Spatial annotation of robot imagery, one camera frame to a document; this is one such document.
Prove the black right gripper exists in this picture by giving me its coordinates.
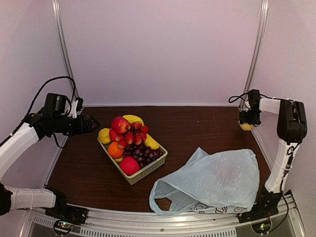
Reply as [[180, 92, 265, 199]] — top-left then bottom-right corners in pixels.
[[240, 108, 261, 124]]

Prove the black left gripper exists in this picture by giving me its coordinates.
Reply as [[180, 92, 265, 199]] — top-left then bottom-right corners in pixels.
[[52, 113, 100, 136]]

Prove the pale yellow wrinkled fruit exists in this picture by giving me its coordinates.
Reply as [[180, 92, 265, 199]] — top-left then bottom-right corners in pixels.
[[239, 123, 254, 131]]

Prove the dark red fruit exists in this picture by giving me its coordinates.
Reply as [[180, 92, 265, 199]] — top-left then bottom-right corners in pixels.
[[111, 116, 130, 134]]

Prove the red lychee bunch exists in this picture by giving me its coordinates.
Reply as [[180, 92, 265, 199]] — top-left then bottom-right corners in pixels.
[[118, 121, 149, 149]]

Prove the beige perforated plastic basket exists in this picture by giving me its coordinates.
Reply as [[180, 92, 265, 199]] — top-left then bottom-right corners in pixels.
[[97, 138, 167, 185]]

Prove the light blue plastic bag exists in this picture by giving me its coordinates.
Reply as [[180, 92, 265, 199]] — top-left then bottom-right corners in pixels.
[[149, 148, 260, 216]]

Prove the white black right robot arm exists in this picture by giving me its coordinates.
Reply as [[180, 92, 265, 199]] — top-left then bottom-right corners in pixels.
[[237, 89, 308, 194]]

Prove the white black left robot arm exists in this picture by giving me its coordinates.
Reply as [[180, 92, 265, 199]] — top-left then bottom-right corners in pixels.
[[0, 93, 100, 219]]

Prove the orange fruit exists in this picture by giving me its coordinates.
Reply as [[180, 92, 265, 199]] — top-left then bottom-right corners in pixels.
[[107, 142, 124, 159]]

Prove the long yellow fruit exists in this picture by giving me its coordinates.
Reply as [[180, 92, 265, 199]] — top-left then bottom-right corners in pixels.
[[122, 115, 144, 126]]

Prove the pink red round fruit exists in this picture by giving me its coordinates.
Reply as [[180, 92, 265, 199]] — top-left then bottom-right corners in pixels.
[[119, 157, 140, 176]]

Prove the large yellow lemon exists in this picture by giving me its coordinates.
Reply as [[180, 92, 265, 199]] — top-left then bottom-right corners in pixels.
[[98, 128, 111, 145]]

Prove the dark purple grape bunch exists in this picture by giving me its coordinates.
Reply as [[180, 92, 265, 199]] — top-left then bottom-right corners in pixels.
[[123, 144, 164, 167]]

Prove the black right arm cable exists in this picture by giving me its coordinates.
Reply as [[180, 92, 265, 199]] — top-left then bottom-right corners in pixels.
[[228, 92, 250, 104]]

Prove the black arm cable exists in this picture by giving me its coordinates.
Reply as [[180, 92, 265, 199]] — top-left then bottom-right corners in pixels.
[[0, 76, 77, 149], [228, 92, 250, 104]]

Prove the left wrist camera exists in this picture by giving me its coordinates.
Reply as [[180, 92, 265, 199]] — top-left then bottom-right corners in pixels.
[[66, 97, 83, 119]]

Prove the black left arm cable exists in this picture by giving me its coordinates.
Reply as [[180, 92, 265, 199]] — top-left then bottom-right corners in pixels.
[[0, 76, 77, 149]]

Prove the right aluminium frame post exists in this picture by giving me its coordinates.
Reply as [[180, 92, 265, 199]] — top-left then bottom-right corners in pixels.
[[238, 0, 270, 109]]

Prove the aluminium frame post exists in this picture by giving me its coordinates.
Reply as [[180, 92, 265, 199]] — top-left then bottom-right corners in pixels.
[[51, 0, 82, 109], [238, 0, 270, 109]]

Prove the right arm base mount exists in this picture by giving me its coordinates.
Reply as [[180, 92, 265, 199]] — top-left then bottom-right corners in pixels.
[[238, 187, 282, 235]]

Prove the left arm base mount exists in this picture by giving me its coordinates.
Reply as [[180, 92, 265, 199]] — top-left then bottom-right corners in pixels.
[[44, 188, 88, 237]]

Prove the front aluminium rail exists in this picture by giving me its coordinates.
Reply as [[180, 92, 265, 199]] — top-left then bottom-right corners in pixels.
[[24, 195, 304, 237]]

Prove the left aluminium frame post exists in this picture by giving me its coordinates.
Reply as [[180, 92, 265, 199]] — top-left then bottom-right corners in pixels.
[[51, 0, 82, 109]]

